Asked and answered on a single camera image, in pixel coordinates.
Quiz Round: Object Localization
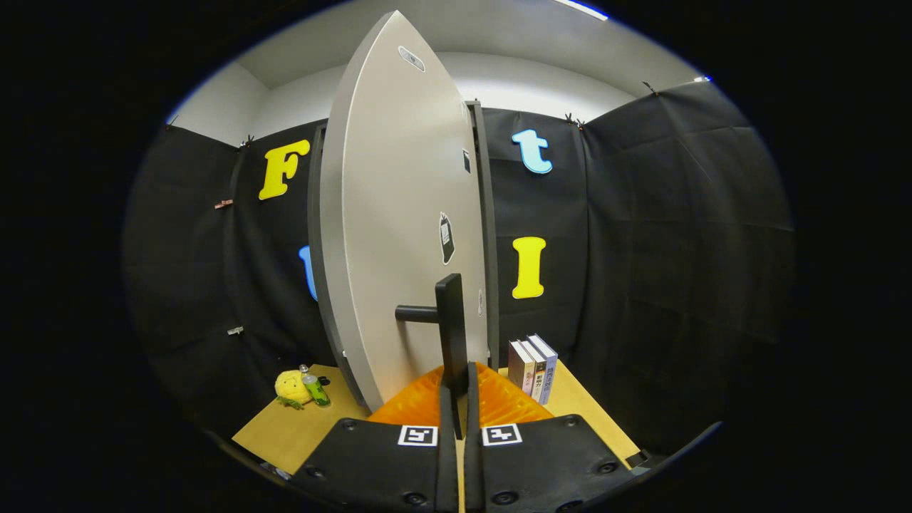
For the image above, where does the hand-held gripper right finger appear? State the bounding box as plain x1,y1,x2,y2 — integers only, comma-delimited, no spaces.
463,362,638,513

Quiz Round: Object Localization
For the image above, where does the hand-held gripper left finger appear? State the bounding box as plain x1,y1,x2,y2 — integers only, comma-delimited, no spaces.
289,363,460,513

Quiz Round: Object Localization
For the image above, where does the black door handle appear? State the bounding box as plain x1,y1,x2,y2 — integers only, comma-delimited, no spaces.
395,273,471,440

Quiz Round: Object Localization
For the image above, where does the grey shoe cabinet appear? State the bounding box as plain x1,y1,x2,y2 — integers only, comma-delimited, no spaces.
308,100,499,407

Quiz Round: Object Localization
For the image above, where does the beige shoe cabinet door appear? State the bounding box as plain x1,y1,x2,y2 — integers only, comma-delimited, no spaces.
319,10,492,413

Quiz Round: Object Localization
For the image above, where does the green drink bottle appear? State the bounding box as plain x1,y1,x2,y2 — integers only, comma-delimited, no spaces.
299,364,332,408

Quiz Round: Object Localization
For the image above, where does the dark-spined book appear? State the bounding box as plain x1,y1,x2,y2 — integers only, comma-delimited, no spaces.
508,341,535,396

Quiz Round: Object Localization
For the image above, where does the yellow plush toy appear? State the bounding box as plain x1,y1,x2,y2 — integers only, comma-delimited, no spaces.
275,369,314,410

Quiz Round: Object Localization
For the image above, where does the black backdrop cloth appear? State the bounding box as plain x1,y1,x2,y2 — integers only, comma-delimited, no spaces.
121,78,795,457

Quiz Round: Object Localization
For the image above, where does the long ceiling light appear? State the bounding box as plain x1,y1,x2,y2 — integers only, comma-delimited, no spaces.
556,0,610,21

